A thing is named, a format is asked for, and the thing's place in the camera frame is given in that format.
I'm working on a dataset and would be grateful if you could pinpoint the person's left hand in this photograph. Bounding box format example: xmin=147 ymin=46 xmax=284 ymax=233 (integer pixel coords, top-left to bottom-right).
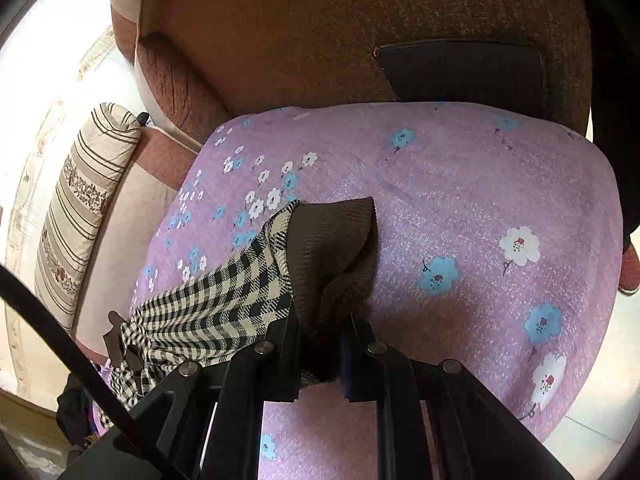
xmin=618 ymin=245 xmax=640 ymax=296

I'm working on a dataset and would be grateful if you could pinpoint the pink padded headboard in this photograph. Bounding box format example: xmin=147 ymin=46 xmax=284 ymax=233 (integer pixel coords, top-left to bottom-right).
xmin=71 ymin=4 xmax=234 ymax=361

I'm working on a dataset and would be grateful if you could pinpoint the black beige checkered jacket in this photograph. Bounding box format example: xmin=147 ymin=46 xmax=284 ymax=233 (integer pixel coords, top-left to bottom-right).
xmin=102 ymin=196 xmax=379 ymax=411

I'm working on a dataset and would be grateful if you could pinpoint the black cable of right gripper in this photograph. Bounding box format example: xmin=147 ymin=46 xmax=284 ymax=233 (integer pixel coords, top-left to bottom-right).
xmin=0 ymin=263 xmax=147 ymax=451

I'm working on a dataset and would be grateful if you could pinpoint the striped floral pillow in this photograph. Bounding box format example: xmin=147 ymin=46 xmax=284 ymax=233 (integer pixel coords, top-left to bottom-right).
xmin=34 ymin=103 xmax=141 ymax=332

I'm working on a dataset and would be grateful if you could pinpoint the purple floral bed sheet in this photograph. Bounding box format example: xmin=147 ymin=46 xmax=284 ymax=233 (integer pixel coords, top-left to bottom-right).
xmin=92 ymin=102 xmax=625 ymax=480

